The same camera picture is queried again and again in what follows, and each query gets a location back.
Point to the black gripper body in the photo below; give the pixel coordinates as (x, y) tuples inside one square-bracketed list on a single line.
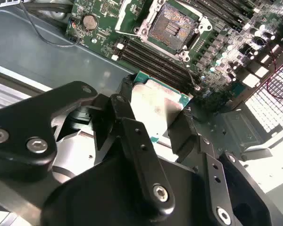
[(103, 200)]

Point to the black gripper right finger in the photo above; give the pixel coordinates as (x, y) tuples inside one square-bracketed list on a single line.
[(184, 141)]

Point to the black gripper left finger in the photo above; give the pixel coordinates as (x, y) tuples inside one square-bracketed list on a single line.
[(26, 118)]

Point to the silver green CPU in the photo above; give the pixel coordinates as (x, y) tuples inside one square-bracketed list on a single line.
[(151, 106)]

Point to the metal socket cover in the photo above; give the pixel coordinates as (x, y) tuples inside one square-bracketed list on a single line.
[(119, 18)]

